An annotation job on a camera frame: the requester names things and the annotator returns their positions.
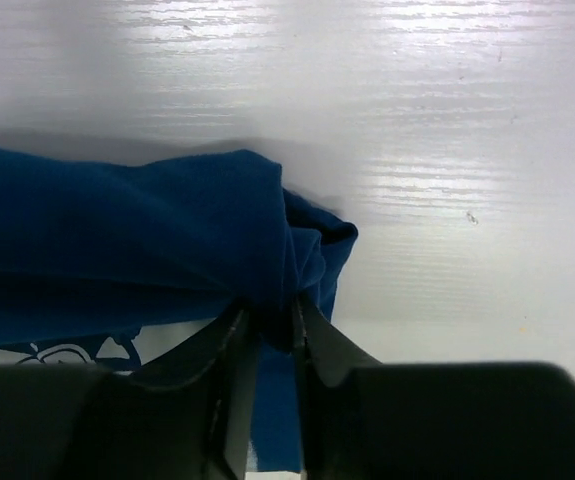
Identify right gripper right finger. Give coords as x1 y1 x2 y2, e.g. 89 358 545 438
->
291 296 575 479

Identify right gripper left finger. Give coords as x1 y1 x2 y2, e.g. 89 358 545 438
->
0 305 259 479

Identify navy blue t shirt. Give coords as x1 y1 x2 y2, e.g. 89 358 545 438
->
0 149 358 472

